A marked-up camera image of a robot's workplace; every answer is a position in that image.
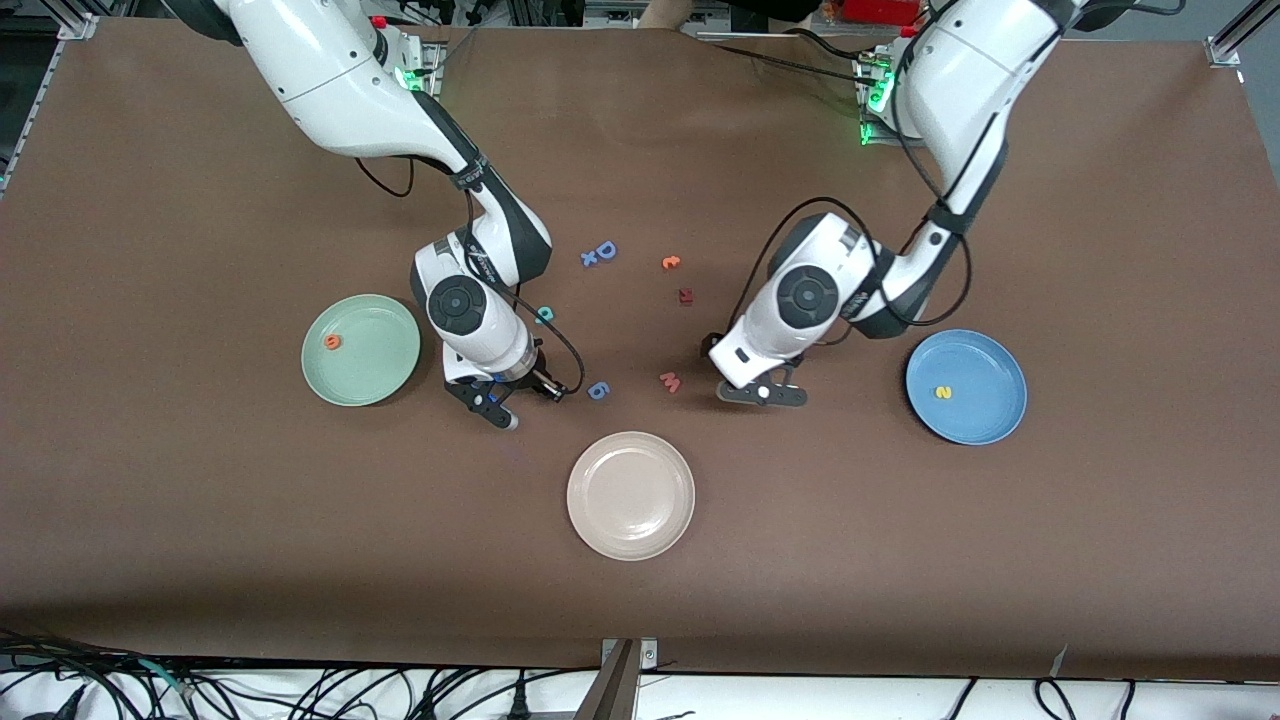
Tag beige plate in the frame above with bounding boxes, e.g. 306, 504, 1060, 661
566, 431, 696, 562

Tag green plate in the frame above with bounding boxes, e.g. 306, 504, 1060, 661
301, 294, 422, 408

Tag brown table cover sheet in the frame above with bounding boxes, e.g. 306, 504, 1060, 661
0, 15, 1280, 683

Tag blue plate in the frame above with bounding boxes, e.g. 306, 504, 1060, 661
905, 329, 1028, 446

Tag grey metal bar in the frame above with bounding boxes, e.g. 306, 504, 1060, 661
573, 640, 641, 720

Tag red box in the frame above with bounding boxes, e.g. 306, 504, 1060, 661
845, 0, 926, 26

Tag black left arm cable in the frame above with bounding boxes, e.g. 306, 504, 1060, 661
725, 40, 973, 346

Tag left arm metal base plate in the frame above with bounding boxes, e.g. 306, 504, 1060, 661
858, 55, 903, 147

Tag long black table cable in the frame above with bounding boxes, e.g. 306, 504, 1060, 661
712, 45, 871, 83

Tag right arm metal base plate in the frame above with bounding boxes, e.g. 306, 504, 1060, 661
395, 40, 446, 101

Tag short black table cable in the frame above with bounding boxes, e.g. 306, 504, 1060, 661
795, 28, 866, 63

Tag aluminium frame rail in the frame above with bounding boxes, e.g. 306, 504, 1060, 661
505, 0, 801, 31

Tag teal cable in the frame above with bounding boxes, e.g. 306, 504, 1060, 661
138, 658, 198, 698

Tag aluminium side rail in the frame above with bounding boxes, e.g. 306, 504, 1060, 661
0, 38, 63, 196

